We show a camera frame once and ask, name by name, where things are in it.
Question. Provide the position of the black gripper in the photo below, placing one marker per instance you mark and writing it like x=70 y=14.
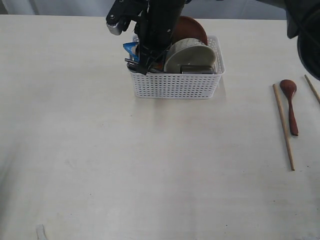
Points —
x=155 y=31

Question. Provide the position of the dark red wooden spoon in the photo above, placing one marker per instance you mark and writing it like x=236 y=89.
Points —
x=289 y=88

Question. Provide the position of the tape piece on table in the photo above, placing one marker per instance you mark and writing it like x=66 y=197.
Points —
x=40 y=232

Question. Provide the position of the grey ceramic bowl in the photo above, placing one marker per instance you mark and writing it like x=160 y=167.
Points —
x=188 y=51

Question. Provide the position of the white perforated plastic basket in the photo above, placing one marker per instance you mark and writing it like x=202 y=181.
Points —
x=181 y=86

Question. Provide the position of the brown round plate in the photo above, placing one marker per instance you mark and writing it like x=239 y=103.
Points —
x=188 y=27

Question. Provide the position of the wooden chopstick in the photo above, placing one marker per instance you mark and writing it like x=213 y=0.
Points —
x=314 y=91
x=284 y=126

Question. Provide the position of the silver table knife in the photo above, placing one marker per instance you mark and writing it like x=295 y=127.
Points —
x=133 y=67

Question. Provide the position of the blue chips bag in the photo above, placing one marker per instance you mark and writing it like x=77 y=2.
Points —
x=131 y=49

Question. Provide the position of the metal cup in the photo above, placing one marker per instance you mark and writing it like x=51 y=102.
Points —
x=197 y=69

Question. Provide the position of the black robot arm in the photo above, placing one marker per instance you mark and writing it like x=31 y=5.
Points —
x=303 y=23

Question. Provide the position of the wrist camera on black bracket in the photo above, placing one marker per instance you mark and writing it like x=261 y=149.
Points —
x=122 y=13

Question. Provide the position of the silver fork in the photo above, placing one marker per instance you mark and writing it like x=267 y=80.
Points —
x=131 y=61

